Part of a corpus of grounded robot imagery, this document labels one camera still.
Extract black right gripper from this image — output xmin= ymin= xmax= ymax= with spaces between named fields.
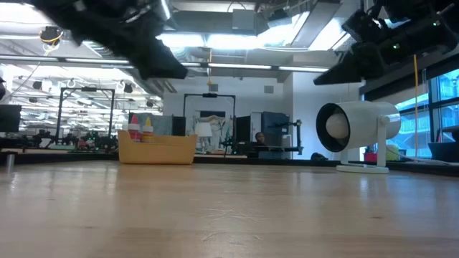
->
xmin=313 ymin=8 xmax=428 ymax=86

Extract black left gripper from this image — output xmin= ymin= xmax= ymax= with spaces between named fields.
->
xmin=77 ymin=0 xmax=189 ymax=81

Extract large red-orange food coloring bottle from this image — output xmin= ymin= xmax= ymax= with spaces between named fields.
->
xmin=128 ymin=114 xmax=142 ymax=143

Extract long ceiling light strip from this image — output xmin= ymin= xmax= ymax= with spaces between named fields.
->
xmin=0 ymin=55 xmax=329 ymax=75

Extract white shaded table lamp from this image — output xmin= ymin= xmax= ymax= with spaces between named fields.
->
xmin=195 ymin=122 xmax=213 ymax=153

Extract yellow plastic basket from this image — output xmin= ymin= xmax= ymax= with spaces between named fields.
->
xmin=117 ymin=130 xmax=199 ymax=166

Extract grey ceiling box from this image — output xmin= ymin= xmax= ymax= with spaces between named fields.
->
xmin=232 ymin=9 xmax=256 ymax=32

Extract dark cabinet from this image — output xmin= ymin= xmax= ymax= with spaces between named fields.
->
xmin=260 ymin=111 xmax=290 ymax=158

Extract black ceiling dome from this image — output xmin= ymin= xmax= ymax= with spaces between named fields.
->
xmin=39 ymin=26 xmax=65 ymax=47

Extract person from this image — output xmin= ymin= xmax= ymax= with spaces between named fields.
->
xmin=252 ymin=131 xmax=268 ymax=158

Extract black monitor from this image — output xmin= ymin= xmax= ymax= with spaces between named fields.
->
xmin=0 ymin=104 xmax=22 ymax=134

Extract black gantry frame with camera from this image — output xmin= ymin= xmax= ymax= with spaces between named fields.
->
xmin=183 ymin=92 xmax=237 ymax=144

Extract yellow hanging cord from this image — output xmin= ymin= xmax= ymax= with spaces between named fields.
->
xmin=412 ymin=53 xmax=420 ymax=157

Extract black aluminium table frame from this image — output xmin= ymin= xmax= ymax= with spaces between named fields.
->
xmin=0 ymin=150 xmax=459 ymax=177

